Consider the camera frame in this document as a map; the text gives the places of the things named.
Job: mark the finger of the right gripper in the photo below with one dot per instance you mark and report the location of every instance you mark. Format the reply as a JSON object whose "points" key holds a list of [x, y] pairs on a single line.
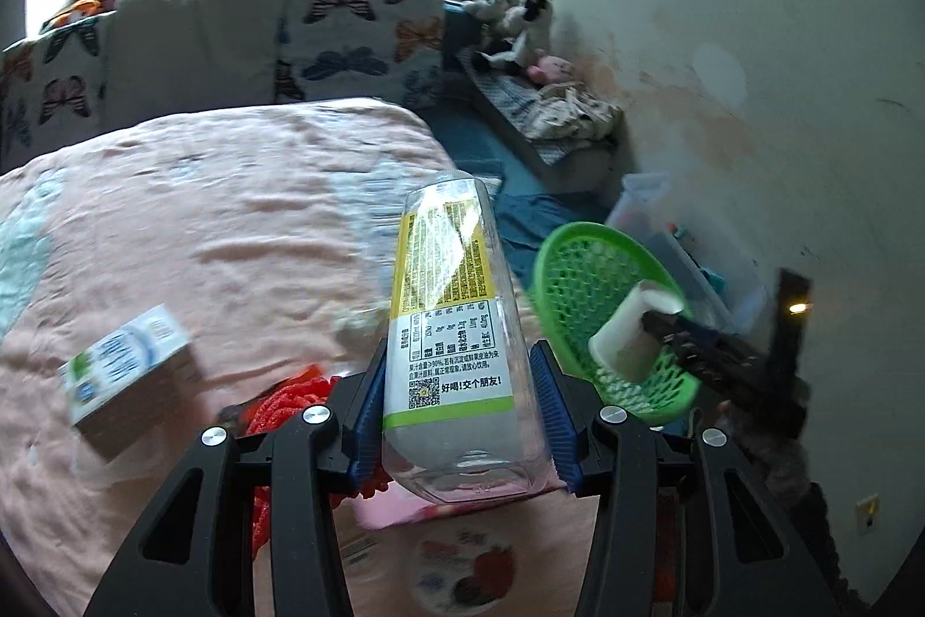
{"points": [[684, 337]]}

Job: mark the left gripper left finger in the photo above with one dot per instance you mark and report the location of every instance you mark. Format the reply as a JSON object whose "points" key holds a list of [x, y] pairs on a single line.
{"points": [[190, 551]]}

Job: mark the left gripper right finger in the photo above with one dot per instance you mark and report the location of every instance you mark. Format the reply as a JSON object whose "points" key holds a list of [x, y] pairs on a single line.
{"points": [[736, 552]]}

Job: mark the white paper cup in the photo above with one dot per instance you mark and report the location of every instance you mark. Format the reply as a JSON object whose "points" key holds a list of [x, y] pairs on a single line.
{"points": [[622, 345]]}

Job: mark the pink plastic packet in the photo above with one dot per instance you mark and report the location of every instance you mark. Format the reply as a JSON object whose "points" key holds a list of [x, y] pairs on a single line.
{"points": [[398, 507]]}

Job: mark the red foam fruit net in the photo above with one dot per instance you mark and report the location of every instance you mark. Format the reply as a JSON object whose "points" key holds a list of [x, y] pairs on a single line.
{"points": [[323, 439]]}

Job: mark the clear plastic juice bottle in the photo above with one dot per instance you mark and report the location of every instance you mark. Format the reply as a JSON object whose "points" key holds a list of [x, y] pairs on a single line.
{"points": [[461, 421]]}

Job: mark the clear plastic storage bin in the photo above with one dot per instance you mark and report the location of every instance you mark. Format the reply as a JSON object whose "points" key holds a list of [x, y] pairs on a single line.
{"points": [[719, 281]]}

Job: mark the green plastic mesh basket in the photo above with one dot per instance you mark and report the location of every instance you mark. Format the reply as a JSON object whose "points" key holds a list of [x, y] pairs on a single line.
{"points": [[583, 271]]}

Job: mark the blue blanket on sofa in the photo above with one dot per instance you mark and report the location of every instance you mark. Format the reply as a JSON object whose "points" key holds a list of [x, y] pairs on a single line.
{"points": [[532, 197]]}

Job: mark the green white carton box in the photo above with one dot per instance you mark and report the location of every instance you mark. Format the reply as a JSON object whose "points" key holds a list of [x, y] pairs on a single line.
{"points": [[152, 353]]}

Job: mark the round fruit print lid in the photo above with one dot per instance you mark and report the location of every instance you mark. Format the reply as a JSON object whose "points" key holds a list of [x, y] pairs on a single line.
{"points": [[460, 569]]}

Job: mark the crumpled patterned cloth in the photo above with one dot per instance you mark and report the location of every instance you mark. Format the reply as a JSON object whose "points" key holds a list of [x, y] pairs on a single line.
{"points": [[570, 111]]}

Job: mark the pink plush toy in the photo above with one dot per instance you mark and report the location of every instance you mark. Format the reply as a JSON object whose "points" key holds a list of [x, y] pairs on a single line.
{"points": [[550, 69]]}

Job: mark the pink towel table cover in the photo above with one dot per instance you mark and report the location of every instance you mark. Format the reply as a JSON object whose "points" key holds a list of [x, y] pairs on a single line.
{"points": [[261, 229]]}

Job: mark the black white cow plush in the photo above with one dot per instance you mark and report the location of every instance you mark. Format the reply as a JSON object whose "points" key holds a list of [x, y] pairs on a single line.
{"points": [[527, 29]]}

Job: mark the white grey plush toy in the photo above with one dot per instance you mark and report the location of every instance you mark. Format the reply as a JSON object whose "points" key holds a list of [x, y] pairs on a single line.
{"points": [[488, 11]]}

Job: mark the butterfly print cushion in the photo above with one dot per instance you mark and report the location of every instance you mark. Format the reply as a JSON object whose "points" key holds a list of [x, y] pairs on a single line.
{"points": [[336, 49], [52, 90]]}

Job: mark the plain white cushion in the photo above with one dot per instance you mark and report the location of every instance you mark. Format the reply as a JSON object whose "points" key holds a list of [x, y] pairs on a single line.
{"points": [[181, 56]]}

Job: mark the left butterfly print cushion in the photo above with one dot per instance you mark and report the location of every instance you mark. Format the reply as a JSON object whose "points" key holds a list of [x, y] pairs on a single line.
{"points": [[52, 90]]}

